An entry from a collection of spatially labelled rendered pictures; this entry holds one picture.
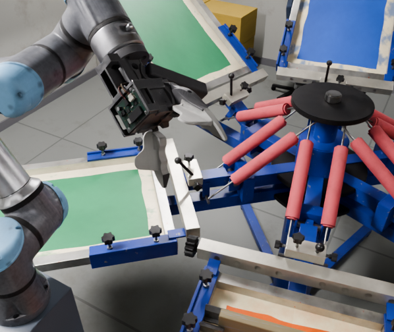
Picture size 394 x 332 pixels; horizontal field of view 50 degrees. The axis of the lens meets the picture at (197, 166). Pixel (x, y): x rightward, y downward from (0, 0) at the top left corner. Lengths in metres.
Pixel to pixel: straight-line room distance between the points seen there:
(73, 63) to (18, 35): 3.49
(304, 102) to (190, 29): 0.92
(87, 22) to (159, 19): 1.67
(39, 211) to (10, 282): 0.17
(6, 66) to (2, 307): 0.63
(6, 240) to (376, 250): 2.45
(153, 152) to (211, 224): 2.31
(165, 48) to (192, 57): 0.15
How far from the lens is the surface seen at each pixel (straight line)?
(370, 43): 2.56
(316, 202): 1.69
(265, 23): 5.06
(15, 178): 1.08
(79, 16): 0.71
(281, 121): 1.74
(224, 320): 1.27
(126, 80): 0.65
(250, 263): 1.42
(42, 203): 1.09
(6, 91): 0.66
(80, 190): 1.84
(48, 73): 0.69
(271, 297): 1.41
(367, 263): 2.94
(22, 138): 4.10
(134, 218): 1.67
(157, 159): 0.69
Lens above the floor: 2.12
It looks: 38 degrees down
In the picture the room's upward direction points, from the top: straight up
